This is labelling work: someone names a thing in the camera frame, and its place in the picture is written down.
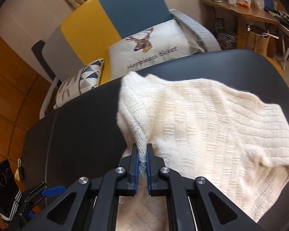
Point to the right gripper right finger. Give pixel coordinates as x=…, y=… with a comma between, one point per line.
x=156, y=186

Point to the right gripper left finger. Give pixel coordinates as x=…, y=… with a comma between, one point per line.
x=129, y=185

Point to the cream knit sweater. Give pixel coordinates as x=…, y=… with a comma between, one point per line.
x=202, y=127

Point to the blue folding chair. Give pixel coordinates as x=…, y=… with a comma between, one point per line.
x=269, y=4

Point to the triangle pattern pillow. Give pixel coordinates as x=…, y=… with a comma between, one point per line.
x=86, y=79

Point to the white deer print pillow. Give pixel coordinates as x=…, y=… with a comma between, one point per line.
x=155, y=45

